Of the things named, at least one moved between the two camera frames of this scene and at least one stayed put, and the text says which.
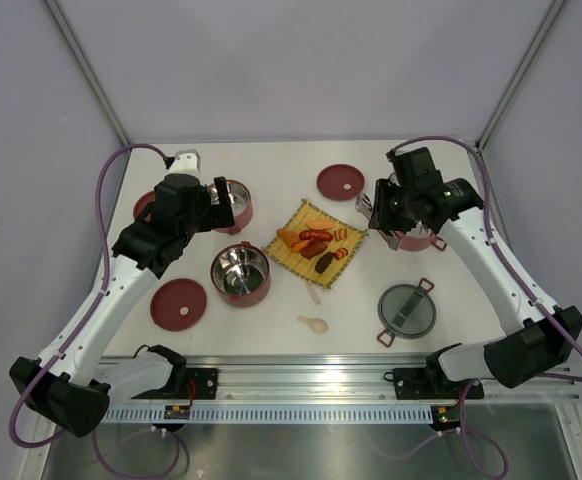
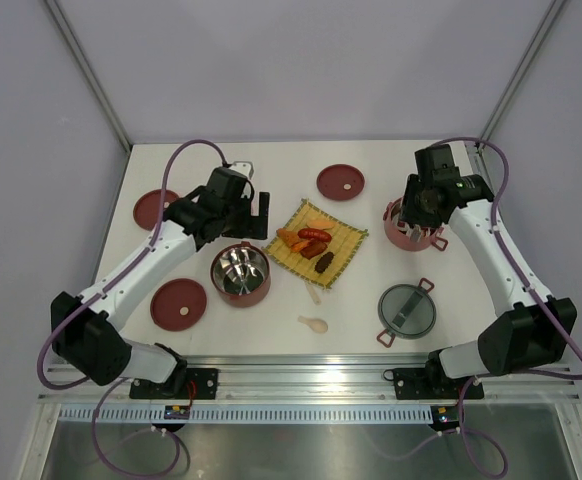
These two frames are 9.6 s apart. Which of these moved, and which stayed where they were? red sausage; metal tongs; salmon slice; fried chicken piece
Moved: metal tongs
Stayed: red sausage; fried chicken piece; salmon slice
